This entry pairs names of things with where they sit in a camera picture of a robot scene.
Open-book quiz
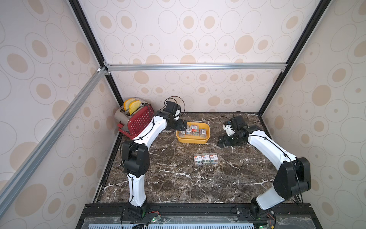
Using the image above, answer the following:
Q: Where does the yellow plastic storage tray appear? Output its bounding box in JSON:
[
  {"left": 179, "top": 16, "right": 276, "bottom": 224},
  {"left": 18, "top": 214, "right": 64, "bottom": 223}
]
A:
[{"left": 176, "top": 122, "right": 210, "bottom": 144}]

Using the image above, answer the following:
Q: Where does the clear paper clip box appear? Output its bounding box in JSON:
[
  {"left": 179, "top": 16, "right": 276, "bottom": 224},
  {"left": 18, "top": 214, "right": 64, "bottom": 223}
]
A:
[
  {"left": 201, "top": 153, "right": 211, "bottom": 165},
  {"left": 209, "top": 153, "right": 219, "bottom": 164},
  {"left": 193, "top": 154, "right": 203, "bottom": 165}
]

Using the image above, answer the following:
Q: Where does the red polka dot toaster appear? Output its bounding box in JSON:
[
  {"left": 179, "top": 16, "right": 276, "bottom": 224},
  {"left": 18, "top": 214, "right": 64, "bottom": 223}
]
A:
[{"left": 114, "top": 98, "right": 154, "bottom": 139}]

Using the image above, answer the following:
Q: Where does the yellow toast slice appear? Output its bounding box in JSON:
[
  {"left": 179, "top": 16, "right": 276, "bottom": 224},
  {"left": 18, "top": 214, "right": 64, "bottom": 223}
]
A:
[
  {"left": 129, "top": 100, "right": 142, "bottom": 115},
  {"left": 124, "top": 98, "right": 136, "bottom": 111}
]

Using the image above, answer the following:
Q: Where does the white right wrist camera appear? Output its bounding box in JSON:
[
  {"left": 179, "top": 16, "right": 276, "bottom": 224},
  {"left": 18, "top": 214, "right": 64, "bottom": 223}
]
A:
[{"left": 223, "top": 115, "right": 247, "bottom": 136}]

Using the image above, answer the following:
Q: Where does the horizontal aluminium frame bar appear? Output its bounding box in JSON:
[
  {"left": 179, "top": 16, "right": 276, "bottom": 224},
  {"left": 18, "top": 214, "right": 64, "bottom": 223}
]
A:
[{"left": 98, "top": 63, "right": 287, "bottom": 72}]

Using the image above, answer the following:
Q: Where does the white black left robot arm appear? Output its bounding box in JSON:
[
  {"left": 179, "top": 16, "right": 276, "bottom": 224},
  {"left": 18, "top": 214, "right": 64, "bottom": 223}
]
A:
[{"left": 121, "top": 109, "right": 187, "bottom": 218}]

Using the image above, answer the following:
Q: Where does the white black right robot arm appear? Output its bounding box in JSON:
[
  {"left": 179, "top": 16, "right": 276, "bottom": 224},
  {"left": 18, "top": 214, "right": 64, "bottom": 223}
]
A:
[{"left": 217, "top": 122, "right": 311, "bottom": 219}]

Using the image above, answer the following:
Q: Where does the diagonal aluminium frame bar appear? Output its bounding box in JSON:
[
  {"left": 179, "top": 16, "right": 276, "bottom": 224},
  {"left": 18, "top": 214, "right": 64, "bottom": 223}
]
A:
[{"left": 1, "top": 66, "right": 107, "bottom": 217}]

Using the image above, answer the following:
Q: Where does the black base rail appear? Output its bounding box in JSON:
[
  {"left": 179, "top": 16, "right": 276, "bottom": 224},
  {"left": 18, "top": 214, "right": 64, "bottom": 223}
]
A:
[{"left": 76, "top": 203, "right": 321, "bottom": 229}]

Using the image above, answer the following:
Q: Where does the yellow toast slice right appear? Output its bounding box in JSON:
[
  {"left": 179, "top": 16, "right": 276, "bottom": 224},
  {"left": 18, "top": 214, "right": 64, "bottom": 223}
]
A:
[{"left": 129, "top": 100, "right": 142, "bottom": 115}]

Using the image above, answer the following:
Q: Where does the yellow toast slice left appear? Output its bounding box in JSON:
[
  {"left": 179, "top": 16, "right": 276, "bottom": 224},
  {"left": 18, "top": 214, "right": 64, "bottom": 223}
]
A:
[{"left": 124, "top": 98, "right": 136, "bottom": 111}]

